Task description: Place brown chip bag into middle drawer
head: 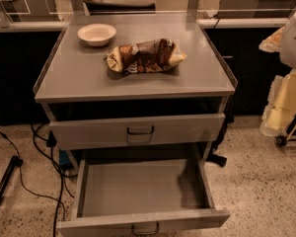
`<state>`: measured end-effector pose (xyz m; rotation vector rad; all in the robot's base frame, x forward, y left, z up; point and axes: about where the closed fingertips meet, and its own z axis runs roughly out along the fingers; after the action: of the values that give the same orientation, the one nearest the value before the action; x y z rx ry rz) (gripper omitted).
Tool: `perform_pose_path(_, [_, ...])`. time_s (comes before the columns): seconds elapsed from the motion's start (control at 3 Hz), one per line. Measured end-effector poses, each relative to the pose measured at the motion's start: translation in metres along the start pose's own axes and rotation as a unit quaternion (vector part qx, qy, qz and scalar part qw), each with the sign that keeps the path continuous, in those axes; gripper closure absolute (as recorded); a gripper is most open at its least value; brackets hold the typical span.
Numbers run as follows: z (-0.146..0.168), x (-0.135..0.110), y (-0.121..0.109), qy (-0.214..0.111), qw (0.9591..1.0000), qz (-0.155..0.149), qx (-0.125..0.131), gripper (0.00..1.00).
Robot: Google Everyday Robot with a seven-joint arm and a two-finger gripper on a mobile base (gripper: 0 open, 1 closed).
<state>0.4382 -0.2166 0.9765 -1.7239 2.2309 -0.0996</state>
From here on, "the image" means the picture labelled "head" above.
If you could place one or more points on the grey top drawer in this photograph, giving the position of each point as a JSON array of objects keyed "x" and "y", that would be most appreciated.
[{"x": 111, "y": 132}]

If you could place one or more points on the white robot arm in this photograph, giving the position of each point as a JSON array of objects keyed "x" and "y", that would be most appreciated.
[{"x": 287, "y": 54}]

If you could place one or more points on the grey drawer cabinet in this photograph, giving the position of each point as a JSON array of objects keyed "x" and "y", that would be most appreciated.
[{"x": 77, "y": 84}]

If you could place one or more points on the grey open middle drawer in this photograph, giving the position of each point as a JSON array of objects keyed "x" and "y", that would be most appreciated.
[{"x": 111, "y": 197}]

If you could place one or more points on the black top drawer handle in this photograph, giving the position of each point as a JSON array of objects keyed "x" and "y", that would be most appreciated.
[{"x": 140, "y": 130}]

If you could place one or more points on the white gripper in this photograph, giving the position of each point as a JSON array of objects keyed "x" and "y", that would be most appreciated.
[{"x": 294, "y": 43}]

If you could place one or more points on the brown chip bag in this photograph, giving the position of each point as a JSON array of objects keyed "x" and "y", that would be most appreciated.
[{"x": 158, "y": 55}]

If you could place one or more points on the black drawer handle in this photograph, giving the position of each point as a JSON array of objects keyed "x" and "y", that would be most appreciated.
[
  {"x": 145, "y": 231},
  {"x": 140, "y": 130}
]

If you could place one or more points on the white bowl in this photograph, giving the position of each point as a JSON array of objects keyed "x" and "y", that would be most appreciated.
[{"x": 97, "y": 34}]

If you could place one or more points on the black floor stand bar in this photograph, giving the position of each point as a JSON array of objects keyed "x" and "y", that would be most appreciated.
[{"x": 15, "y": 161}]

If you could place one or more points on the black middle drawer handle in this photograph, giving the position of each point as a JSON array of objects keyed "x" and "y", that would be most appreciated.
[{"x": 145, "y": 231}]

